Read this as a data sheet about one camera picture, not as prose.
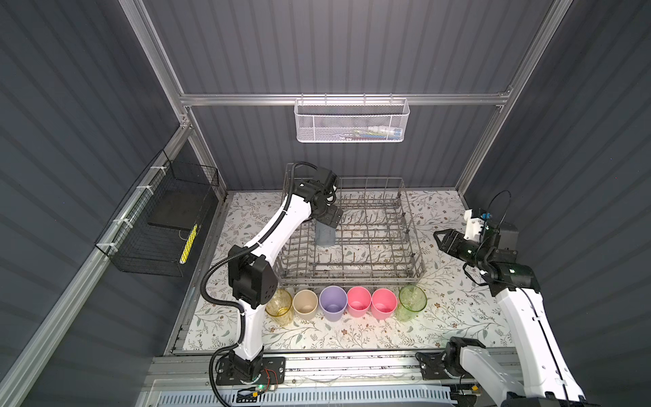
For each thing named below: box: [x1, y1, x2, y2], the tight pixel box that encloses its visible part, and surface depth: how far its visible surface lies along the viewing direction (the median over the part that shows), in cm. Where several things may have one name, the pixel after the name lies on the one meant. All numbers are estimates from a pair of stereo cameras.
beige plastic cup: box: [292, 289, 319, 321], surface depth 80 cm
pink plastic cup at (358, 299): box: [346, 285, 373, 318], surface depth 82 cm
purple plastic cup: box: [318, 284, 349, 323], surface depth 79 cm
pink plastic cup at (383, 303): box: [371, 288, 398, 320], surface depth 81 cm
